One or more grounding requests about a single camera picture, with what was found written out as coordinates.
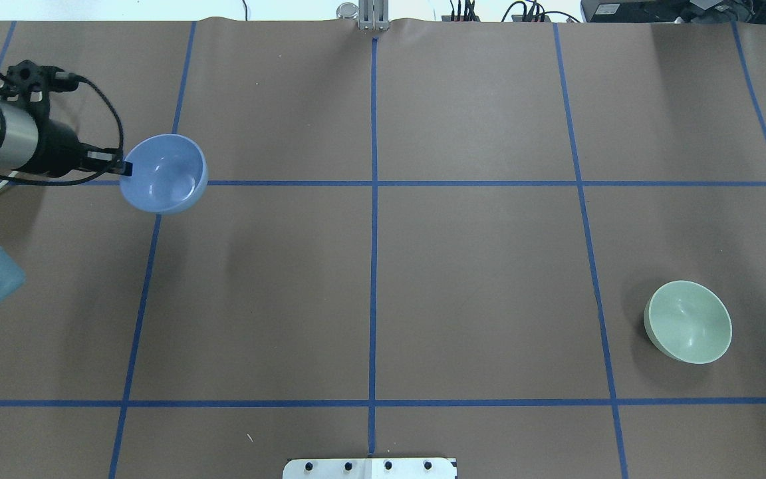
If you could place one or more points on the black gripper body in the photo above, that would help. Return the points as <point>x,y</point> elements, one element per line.
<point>57,150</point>

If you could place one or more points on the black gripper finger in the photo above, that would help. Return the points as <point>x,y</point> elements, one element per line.
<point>107,162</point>

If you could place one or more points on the blue bowl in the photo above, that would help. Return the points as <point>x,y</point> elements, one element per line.
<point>169,174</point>

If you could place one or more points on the green bowl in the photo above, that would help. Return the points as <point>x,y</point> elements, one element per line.
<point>688,322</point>

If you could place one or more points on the brown paper table mat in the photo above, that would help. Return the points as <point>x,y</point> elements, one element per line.
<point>433,241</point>

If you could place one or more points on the black power strip with plugs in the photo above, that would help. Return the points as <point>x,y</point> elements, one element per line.
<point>492,11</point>

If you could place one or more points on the black electronics box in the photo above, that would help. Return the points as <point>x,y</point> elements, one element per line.
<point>699,12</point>

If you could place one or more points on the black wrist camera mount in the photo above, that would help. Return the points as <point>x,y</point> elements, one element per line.
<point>33,84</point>

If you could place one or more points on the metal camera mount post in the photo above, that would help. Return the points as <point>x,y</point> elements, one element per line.
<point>368,14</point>

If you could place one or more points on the white metal base plate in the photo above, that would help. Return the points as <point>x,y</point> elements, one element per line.
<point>432,467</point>

